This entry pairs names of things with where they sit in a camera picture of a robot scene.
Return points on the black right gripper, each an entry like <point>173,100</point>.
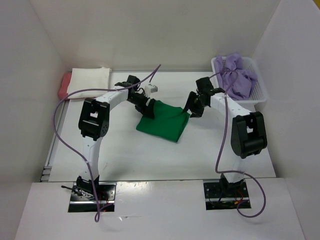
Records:
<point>196,112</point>

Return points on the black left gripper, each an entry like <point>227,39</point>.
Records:
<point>148,111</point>

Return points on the green t shirt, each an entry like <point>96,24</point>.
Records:
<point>169,122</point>

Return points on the purple t shirt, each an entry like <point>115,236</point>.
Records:
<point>232,76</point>

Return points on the cream white t shirt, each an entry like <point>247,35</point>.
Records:
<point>88,78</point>

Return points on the red t shirt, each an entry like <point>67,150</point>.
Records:
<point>63,87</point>

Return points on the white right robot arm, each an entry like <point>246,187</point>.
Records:
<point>247,129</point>

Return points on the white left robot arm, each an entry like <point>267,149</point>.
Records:
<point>94,124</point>

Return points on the white plastic basket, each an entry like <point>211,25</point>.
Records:
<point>259,93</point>

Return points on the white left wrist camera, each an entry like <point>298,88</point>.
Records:
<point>150,88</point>

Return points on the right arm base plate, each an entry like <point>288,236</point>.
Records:
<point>216,199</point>

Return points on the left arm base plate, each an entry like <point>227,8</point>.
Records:
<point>82,202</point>

